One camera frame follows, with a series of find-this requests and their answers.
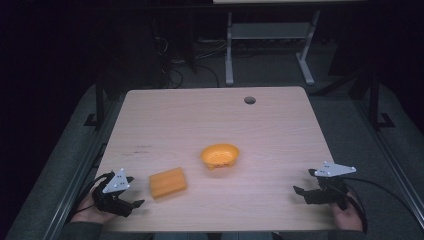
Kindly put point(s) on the white metal desk frame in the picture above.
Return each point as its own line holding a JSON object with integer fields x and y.
{"x": 270, "y": 30}

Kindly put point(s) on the orange rectangular sponge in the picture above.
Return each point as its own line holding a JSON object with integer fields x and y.
{"x": 167, "y": 183}

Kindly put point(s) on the orange plastic bowl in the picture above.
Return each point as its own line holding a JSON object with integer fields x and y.
{"x": 220, "y": 156}

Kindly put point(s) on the aluminium floor rail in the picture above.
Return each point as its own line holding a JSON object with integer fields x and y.
{"x": 390, "y": 160}
{"x": 71, "y": 193}

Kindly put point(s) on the person's left hand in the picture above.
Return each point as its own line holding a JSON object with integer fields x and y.
{"x": 87, "y": 213}

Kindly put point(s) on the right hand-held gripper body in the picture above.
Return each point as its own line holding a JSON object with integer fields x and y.
{"x": 333, "y": 170}

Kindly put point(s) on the person's right hand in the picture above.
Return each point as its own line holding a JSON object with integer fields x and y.
{"x": 350, "y": 218}

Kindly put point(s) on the black metal stand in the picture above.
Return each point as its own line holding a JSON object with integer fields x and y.
{"x": 99, "y": 103}
{"x": 375, "y": 103}

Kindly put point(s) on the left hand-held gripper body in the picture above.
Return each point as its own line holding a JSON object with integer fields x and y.
{"x": 115, "y": 183}

